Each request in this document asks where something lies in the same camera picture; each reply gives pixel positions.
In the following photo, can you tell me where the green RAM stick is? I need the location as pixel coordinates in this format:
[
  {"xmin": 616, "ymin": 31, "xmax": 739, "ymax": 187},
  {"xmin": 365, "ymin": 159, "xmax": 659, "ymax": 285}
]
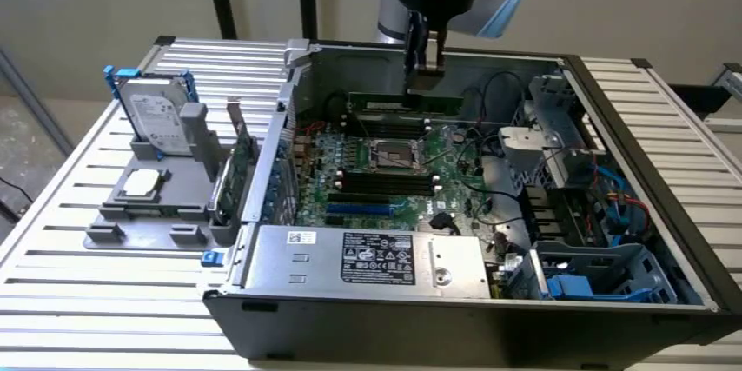
[{"xmin": 346, "ymin": 90, "xmax": 465, "ymax": 116}]

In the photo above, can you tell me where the black RAM slot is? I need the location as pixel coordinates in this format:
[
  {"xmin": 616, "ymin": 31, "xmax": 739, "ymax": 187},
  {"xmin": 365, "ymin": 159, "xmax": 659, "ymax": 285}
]
[
  {"xmin": 342, "ymin": 129, "xmax": 432, "ymax": 139},
  {"xmin": 334, "ymin": 185, "xmax": 438, "ymax": 196},
  {"xmin": 338, "ymin": 175, "xmax": 437, "ymax": 183},
  {"xmin": 348, "ymin": 113, "xmax": 429, "ymax": 123},
  {"xmin": 345, "ymin": 124, "xmax": 432, "ymax": 133},
  {"xmin": 337, "ymin": 180, "xmax": 437, "ymax": 189},
  {"xmin": 346, "ymin": 119, "xmax": 430, "ymax": 128},
  {"xmin": 340, "ymin": 169, "xmax": 436, "ymax": 178}
]

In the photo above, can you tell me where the blue expansion slot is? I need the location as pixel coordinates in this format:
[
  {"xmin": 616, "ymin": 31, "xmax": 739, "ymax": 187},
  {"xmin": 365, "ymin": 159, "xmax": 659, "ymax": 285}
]
[{"xmin": 324, "ymin": 202, "xmax": 392, "ymax": 216}]

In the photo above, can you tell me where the metal CPU socket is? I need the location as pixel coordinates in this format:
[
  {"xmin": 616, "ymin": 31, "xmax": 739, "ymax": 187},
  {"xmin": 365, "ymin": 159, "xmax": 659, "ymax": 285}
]
[{"xmin": 360, "ymin": 137, "xmax": 430, "ymax": 173}]

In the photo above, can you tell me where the grey metal drive cage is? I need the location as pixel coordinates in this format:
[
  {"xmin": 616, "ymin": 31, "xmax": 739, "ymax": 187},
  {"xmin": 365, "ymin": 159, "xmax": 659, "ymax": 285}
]
[{"xmin": 522, "ymin": 75, "xmax": 608, "ymax": 190}]

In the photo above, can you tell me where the green motherboard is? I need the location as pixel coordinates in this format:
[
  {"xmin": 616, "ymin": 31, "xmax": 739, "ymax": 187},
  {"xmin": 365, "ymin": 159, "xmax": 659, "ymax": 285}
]
[{"xmin": 286, "ymin": 116, "xmax": 494, "ymax": 234}]

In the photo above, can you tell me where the green graphics card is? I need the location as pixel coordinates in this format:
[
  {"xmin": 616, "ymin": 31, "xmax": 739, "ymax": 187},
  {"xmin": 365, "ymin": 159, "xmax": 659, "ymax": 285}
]
[{"xmin": 209, "ymin": 96, "xmax": 260, "ymax": 228}]

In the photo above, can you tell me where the silver hard disk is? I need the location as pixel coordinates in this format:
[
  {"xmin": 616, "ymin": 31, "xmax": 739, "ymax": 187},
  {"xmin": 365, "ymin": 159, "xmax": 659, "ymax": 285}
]
[{"xmin": 119, "ymin": 79, "xmax": 196, "ymax": 157}]

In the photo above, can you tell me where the hard drive in blue caddy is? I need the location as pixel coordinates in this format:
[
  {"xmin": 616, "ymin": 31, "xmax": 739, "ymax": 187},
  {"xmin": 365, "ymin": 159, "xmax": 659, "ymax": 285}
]
[{"xmin": 101, "ymin": 65, "xmax": 201, "ymax": 147}]

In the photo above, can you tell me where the silver power supply unit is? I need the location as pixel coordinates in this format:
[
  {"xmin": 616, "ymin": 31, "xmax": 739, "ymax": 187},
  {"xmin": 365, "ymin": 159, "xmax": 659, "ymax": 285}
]
[{"xmin": 242, "ymin": 224, "xmax": 494, "ymax": 301}]

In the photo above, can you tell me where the silver CPU chip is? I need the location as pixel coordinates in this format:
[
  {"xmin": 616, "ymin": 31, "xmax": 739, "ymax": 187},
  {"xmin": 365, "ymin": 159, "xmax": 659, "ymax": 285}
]
[{"xmin": 121, "ymin": 169, "xmax": 162, "ymax": 196}]

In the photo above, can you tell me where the blue disk bay latch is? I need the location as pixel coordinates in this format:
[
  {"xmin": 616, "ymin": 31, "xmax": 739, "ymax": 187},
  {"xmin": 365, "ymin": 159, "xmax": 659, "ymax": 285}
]
[{"xmin": 545, "ymin": 275, "xmax": 596, "ymax": 301}]

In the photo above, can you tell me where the grey disk bay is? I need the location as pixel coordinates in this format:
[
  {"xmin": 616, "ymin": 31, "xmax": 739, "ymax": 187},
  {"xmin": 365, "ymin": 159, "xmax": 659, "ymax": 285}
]
[{"xmin": 528, "ymin": 240, "xmax": 680, "ymax": 303}]

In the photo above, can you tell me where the grey parts rack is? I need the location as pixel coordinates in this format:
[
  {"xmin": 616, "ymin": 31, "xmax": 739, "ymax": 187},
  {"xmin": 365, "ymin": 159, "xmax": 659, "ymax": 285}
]
[{"xmin": 82, "ymin": 103, "xmax": 260, "ymax": 253}]

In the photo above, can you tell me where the black open PC case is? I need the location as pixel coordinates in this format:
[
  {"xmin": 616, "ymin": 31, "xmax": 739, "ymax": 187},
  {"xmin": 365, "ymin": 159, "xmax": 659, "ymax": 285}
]
[{"xmin": 201, "ymin": 38, "xmax": 742, "ymax": 364}]

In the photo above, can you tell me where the black looped wire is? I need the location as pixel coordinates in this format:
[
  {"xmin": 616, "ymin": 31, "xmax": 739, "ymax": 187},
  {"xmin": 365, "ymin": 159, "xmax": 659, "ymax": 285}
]
[{"xmin": 478, "ymin": 70, "xmax": 526, "ymax": 129}]

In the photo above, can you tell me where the small silver metal bracket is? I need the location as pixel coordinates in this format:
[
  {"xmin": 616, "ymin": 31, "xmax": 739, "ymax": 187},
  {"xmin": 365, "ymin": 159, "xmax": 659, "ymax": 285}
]
[{"xmin": 497, "ymin": 126, "xmax": 567, "ymax": 151}]

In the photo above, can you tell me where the thick black cable plug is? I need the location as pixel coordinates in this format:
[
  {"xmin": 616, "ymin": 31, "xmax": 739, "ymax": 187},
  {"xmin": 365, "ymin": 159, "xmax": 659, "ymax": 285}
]
[{"xmin": 429, "ymin": 211, "xmax": 464, "ymax": 234}]

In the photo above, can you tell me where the blue wire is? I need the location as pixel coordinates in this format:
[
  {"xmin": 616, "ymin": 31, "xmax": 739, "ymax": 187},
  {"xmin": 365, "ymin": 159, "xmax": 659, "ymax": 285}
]
[{"xmin": 588, "ymin": 161, "xmax": 629, "ymax": 251}]

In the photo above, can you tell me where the red wire with black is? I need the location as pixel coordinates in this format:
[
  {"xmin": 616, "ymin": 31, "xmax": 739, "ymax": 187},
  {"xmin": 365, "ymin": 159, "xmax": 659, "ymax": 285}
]
[{"xmin": 620, "ymin": 195, "xmax": 651, "ymax": 234}]

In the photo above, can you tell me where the aluminium frame rail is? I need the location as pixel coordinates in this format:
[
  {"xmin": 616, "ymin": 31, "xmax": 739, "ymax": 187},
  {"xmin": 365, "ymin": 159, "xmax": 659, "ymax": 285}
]
[{"xmin": 701, "ymin": 62, "xmax": 742, "ymax": 134}]

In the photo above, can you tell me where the glass panel with frame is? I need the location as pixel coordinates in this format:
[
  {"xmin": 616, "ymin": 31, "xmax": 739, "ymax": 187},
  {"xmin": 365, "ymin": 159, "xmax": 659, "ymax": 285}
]
[{"xmin": 0, "ymin": 46, "xmax": 74, "ymax": 225}]

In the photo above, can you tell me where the black floor cable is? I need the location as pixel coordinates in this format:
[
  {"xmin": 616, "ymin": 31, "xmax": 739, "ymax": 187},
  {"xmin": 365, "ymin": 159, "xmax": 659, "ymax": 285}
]
[{"xmin": 0, "ymin": 176, "xmax": 34, "ymax": 216}]

